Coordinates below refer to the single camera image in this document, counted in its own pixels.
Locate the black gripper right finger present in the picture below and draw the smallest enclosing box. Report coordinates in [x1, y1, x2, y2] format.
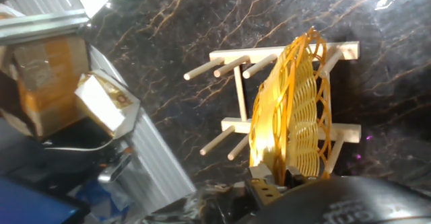
[286, 165, 319, 188]

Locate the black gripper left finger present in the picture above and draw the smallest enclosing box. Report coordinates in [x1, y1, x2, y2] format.
[247, 165, 282, 207]

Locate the yellow wire basket dish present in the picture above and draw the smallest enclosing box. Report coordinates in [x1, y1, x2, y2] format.
[248, 26, 333, 186]

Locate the wooden peg dish rack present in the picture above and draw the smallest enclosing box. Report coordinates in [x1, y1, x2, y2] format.
[183, 40, 362, 175]

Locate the silver metal clip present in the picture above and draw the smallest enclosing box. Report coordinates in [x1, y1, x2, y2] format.
[97, 152, 134, 184]

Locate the small white gold box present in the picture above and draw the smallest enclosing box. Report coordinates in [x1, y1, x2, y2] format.
[73, 69, 141, 140]

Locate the blue lit screen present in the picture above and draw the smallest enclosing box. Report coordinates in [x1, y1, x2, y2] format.
[0, 176, 91, 224]

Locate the taped brown cardboard box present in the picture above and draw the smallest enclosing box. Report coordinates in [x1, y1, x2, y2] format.
[0, 34, 91, 141]

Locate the aluminium profile bar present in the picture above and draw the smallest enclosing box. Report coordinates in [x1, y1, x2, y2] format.
[0, 7, 90, 47]

